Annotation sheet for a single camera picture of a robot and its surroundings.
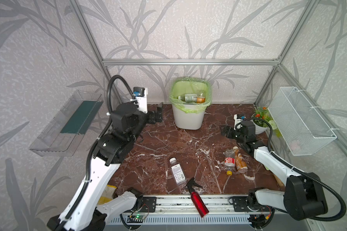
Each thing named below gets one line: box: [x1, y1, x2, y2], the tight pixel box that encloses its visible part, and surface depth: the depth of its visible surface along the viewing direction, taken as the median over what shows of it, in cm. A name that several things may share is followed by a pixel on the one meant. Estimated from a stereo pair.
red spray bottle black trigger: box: [185, 177, 210, 219], surface depth 74 cm
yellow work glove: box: [98, 184, 118, 206], surface depth 79 cm
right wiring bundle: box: [247, 213, 273, 230], surface depth 71 cm
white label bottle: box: [169, 157, 187, 185], surface depth 84 cm
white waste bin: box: [171, 103, 208, 131], surface depth 98 cm
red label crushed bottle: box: [224, 148, 236, 176], surface depth 86 cm
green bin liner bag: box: [168, 76, 213, 115], surface depth 96 cm
